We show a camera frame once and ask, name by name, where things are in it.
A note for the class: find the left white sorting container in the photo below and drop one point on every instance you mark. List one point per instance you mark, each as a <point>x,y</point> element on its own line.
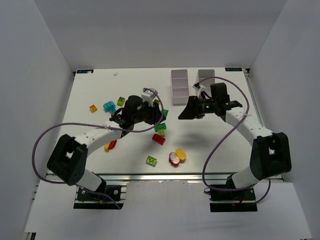
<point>179,85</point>

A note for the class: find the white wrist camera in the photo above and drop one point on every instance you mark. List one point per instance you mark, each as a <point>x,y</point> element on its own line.
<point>200,90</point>
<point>148,95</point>

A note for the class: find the orange small lego brick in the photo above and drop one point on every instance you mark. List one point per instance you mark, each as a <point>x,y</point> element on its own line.
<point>93,108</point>

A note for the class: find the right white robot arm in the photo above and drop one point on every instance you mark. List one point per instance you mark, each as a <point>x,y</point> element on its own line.
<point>270,151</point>

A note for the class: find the cyan arched lego brick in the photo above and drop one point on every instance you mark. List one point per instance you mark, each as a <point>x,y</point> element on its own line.
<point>109,107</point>

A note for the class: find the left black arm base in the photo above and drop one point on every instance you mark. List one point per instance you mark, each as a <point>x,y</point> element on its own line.
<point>113,198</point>

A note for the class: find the red curved lego piece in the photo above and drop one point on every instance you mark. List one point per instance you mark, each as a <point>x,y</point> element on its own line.
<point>112,144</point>

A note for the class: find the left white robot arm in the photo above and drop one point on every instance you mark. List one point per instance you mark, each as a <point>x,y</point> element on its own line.
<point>69,157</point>

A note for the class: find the yellow oval lego piece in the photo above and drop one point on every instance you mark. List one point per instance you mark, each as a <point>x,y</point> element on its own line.
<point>181,154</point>

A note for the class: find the red flower lego piece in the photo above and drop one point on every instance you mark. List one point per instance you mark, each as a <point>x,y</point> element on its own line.
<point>173,159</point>

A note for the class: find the white sorting container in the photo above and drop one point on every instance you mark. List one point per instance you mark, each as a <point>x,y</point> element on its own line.
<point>179,85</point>
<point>206,74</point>

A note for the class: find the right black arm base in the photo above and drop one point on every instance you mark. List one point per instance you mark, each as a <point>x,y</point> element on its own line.
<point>222,200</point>

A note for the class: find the aluminium table rail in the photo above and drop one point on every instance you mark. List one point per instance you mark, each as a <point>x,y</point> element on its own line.
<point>164,177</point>

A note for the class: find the pale green 2x2 lego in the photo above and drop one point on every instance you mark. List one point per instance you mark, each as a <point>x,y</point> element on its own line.
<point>162,132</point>

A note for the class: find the yellow small lego brick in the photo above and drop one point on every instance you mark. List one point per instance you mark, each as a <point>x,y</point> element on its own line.
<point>106,147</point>

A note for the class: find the right white sorting container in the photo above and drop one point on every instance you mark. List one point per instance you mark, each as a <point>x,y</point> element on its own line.
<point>206,74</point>

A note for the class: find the olive square lego brick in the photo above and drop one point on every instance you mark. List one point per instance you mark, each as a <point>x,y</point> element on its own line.
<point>121,101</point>

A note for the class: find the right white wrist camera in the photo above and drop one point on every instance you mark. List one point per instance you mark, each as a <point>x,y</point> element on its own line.
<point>200,90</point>

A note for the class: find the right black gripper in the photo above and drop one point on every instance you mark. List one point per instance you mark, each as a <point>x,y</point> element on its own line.
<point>197,107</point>

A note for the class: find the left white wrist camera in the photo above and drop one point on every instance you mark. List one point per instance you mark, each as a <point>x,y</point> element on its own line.
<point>148,95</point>

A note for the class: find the red 2x3 lego brick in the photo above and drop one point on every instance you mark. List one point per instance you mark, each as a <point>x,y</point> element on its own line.
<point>158,139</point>

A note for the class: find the lime 2x2 lego brick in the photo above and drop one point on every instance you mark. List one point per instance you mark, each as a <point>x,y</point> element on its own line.
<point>151,161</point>

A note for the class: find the dark green 2x2 lego brick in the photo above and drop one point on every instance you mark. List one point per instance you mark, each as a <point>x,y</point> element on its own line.
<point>165,113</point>

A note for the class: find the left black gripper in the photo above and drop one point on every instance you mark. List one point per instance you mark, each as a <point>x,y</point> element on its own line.
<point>153,113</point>

